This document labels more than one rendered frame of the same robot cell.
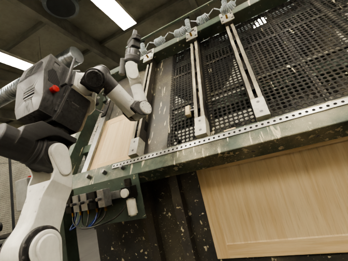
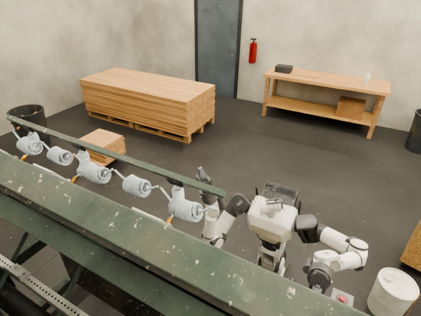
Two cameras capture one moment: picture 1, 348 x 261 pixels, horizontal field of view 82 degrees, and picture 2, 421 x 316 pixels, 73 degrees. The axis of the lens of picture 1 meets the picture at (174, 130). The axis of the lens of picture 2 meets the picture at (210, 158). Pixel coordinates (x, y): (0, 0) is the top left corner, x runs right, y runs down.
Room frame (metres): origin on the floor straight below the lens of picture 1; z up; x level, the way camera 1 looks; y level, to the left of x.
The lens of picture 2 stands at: (2.27, 0.28, 2.48)
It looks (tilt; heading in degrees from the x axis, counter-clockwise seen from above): 32 degrees down; 186
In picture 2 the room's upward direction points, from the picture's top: 1 degrees clockwise
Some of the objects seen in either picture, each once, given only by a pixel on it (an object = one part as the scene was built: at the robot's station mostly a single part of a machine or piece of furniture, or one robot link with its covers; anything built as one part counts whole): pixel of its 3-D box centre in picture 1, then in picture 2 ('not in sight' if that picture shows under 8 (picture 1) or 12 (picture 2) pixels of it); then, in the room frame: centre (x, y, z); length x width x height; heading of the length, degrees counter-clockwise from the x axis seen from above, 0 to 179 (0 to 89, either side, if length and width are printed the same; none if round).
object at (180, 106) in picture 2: not in sight; (148, 101); (-2.90, -1.56, 0.39); 2.46 x 1.04 x 0.78; 69
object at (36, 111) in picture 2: not in sight; (31, 128); (-1.58, -3.14, 0.33); 0.54 x 0.54 x 0.65
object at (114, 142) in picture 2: not in sight; (99, 148); (-1.30, -1.85, 0.20); 0.61 x 0.51 x 0.40; 69
